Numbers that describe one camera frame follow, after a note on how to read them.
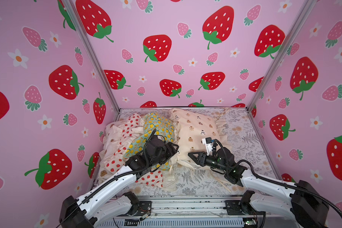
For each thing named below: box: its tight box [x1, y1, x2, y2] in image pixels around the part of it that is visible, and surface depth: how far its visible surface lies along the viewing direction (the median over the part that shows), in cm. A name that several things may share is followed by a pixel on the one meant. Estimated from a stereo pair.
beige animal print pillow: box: [169, 108, 232, 170], surface depth 90 cm
